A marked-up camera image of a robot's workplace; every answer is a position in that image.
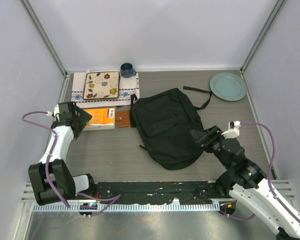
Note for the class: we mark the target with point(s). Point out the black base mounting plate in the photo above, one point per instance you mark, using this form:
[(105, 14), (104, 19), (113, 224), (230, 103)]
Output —
[(155, 193)]

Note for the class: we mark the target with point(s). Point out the floral square trivet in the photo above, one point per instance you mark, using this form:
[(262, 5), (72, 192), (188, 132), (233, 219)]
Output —
[(101, 85)]

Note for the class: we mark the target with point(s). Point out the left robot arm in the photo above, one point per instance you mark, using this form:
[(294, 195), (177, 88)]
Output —
[(50, 178)]

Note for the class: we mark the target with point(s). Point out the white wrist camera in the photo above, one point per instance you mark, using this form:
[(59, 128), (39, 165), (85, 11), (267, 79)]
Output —
[(233, 130), (55, 113)]

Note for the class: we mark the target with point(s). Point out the light teal plate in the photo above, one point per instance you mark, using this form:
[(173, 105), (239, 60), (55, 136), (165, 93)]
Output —
[(228, 86)]

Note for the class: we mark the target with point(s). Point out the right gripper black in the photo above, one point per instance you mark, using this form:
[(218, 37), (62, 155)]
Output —
[(199, 135)]

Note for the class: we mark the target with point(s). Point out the black student backpack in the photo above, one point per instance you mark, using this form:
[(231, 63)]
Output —
[(164, 122)]

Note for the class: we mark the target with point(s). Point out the dark blue mug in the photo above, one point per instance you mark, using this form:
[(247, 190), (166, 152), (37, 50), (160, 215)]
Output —
[(127, 70)]

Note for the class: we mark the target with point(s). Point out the white embroidered cloth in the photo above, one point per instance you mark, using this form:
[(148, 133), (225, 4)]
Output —
[(127, 88)]

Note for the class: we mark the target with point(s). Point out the brown leather wallet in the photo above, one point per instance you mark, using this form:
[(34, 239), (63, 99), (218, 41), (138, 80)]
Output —
[(122, 119)]

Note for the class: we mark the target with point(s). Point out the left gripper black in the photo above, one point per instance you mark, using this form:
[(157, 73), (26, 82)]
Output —
[(84, 118)]

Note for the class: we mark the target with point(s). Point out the orange paperback book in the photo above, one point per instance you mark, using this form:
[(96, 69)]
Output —
[(102, 119)]

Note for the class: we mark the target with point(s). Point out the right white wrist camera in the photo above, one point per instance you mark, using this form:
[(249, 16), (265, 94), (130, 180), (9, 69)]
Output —
[(233, 130)]

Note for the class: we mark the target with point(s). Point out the white slotted cable duct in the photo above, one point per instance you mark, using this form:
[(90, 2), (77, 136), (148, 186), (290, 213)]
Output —
[(81, 206)]

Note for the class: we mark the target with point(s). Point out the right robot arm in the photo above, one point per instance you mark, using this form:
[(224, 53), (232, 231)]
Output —
[(246, 182)]

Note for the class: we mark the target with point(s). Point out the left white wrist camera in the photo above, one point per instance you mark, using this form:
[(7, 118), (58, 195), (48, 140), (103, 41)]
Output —
[(55, 113)]

